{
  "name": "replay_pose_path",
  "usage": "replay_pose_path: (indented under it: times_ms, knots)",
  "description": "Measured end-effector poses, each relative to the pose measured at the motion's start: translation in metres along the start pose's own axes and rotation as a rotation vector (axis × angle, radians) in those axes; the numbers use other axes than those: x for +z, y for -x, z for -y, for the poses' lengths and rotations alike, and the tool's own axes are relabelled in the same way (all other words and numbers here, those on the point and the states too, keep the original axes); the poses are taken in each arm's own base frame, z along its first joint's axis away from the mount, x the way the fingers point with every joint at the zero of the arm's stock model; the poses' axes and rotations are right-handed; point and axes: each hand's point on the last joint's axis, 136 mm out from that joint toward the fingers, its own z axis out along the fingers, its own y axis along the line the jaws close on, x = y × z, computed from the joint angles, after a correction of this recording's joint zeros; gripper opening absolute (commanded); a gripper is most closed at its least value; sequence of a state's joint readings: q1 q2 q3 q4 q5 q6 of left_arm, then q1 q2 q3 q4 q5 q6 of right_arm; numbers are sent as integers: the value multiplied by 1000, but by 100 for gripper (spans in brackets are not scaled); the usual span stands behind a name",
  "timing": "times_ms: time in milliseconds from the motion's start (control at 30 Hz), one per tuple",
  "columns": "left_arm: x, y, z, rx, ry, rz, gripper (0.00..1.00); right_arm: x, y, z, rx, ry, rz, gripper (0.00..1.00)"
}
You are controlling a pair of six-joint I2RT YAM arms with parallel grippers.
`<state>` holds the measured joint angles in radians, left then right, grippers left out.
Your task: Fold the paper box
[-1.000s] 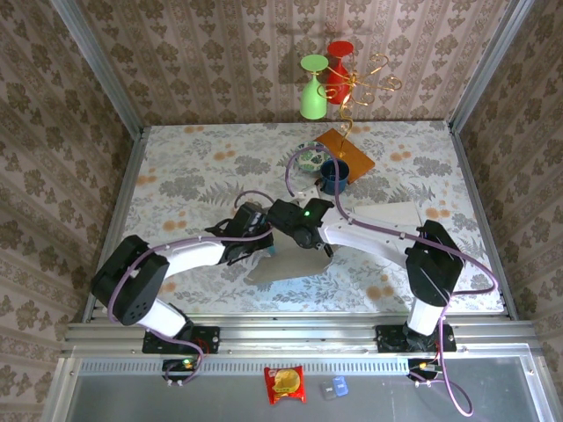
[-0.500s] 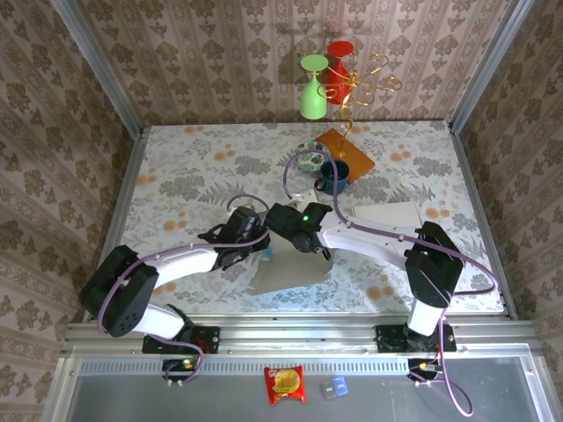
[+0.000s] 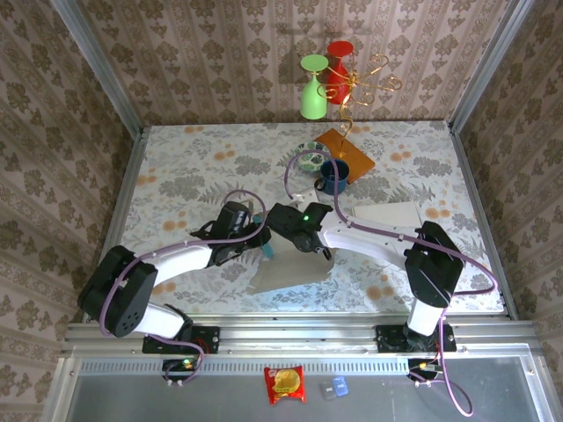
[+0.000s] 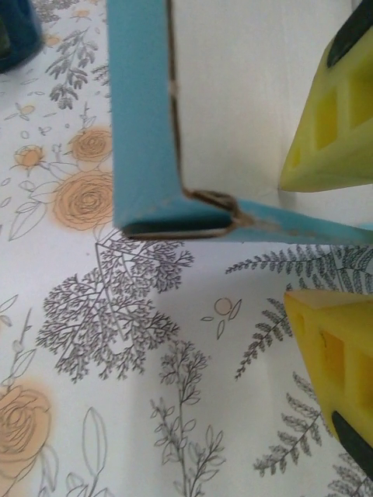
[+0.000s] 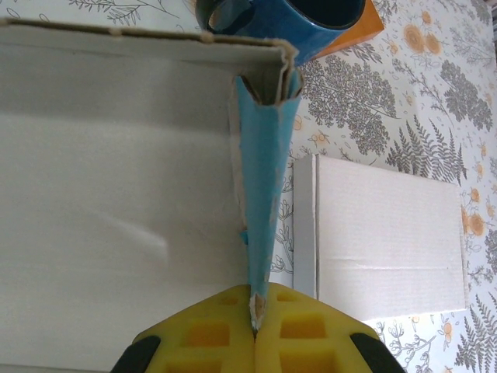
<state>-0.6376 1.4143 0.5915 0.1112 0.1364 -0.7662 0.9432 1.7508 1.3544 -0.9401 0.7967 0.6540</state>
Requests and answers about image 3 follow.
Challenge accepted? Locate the blue paper box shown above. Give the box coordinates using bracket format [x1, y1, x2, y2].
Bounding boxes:
[249, 209, 336, 296]

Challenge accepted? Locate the dark blue mug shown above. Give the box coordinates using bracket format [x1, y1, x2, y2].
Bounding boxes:
[312, 158, 351, 195]

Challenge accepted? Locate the green leaf pattern bowl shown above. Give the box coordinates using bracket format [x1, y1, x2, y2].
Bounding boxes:
[293, 141, 333, 171]

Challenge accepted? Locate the orange wooden board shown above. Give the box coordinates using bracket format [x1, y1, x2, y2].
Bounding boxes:
[314, 127, 377, 185]

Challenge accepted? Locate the floral tablecloth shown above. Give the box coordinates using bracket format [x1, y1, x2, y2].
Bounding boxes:
[105, 120, 505, 316]

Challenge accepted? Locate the green wine glass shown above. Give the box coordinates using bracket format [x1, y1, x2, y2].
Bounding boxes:
[299, 54, 329, 120]

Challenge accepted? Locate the small black controller board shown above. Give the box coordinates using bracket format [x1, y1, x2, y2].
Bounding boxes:
[162, 358, 203, 388]
[406, 358, 443, 388]

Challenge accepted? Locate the red snack packet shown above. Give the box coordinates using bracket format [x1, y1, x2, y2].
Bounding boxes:
[263, 365, 306, 405]

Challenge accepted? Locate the red wine glass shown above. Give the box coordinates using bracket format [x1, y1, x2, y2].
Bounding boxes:
[325, 40, 355, 106]

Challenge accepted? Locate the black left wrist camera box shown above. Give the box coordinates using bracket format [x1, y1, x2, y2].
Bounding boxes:
[218, 200, 257, 234]

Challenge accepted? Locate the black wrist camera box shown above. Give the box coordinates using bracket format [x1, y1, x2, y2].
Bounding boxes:
[218, 200, 257, 234]
[289, 192, 334, 224]

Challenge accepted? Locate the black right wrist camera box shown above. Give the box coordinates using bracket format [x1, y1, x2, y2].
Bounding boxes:
[289, 192, 334, 224]

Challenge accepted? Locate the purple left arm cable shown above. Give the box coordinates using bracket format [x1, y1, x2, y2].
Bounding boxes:
[99, 189, 270, 386]

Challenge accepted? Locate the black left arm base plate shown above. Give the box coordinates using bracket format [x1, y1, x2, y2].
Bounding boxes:
[141, 325, 221, 355]

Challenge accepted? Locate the aluminium front rail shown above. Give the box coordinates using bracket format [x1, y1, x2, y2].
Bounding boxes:
[61, 314, 546, 357]

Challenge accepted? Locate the aluminium table side rail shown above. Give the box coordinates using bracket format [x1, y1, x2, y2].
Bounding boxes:
[448, 122, 518, 320]
[83, 127, 149, 324]

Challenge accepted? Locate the slotted grey cable duct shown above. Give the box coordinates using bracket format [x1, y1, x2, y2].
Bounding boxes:
[77, 358, 413, 375]

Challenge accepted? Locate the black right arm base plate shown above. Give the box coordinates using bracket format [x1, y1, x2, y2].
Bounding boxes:
[376, 324, 457, 353]

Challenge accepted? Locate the gold wire stand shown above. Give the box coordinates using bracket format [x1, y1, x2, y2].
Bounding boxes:
[324, 53, 402, 159]

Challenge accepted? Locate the aluminium frame post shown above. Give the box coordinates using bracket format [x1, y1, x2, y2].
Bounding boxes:
[448, 0, 536, 133]
[50, 0, 144, 137]

